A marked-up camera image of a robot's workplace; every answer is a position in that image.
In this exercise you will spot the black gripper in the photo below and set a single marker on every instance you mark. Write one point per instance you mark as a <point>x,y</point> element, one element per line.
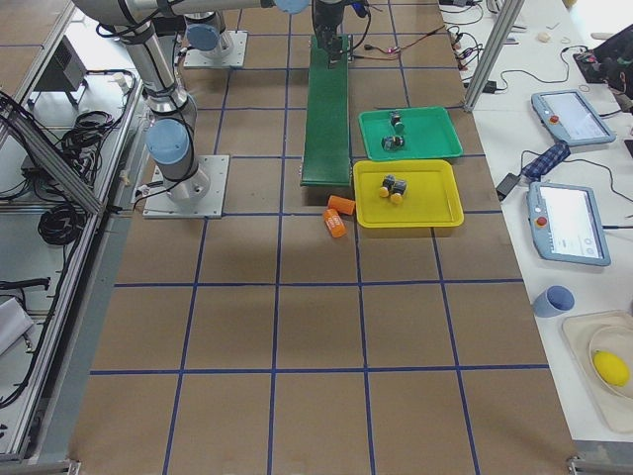
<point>325,19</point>

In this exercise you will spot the green push button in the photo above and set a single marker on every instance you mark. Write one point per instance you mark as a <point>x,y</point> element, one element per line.
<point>397,122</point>
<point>393,143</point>

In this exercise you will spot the yellow push button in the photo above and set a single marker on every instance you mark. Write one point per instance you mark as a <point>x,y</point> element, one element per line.
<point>385,190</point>
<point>397,191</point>

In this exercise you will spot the plain orange cylinder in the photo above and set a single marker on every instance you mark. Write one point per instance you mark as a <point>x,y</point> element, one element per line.
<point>341,205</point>

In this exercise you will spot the orange cylinder with 4680 label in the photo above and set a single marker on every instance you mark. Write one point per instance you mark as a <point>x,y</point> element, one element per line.
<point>334,223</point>

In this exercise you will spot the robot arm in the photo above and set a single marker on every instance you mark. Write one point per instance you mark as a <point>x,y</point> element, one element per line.
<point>170,141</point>
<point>206,32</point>

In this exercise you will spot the green conveyor belt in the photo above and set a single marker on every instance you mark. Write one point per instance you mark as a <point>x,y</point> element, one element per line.
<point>326,160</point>

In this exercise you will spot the green plastic tray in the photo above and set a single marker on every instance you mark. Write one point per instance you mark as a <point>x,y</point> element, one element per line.
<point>429,134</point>

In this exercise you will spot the yellow plastic tray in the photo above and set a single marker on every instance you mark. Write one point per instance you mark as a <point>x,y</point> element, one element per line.
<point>430,200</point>

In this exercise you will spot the black power adapter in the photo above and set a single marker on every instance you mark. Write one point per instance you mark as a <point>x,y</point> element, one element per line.
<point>506,186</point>

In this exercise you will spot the upper teach pendant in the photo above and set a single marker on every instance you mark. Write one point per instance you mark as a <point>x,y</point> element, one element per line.
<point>570,118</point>

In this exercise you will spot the teach pendant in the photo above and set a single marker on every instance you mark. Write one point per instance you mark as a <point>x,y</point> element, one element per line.
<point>565,224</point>
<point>570,118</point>

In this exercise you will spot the lower teach pendant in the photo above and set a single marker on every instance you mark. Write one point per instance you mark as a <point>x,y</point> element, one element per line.
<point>565,224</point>

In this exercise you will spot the blue plastic cup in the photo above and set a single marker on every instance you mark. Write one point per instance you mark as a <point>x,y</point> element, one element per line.
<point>553,301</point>

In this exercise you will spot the white bowl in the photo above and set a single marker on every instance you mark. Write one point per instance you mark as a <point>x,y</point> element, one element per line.
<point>617,340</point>

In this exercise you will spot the yellow lemon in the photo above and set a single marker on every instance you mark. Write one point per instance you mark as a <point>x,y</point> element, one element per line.
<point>611,368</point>

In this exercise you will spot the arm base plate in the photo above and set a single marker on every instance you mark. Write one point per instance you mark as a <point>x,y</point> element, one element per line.
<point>194,59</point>
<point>201,196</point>

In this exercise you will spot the aluminium frame post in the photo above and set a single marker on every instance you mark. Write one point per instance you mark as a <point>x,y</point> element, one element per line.
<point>497,37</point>

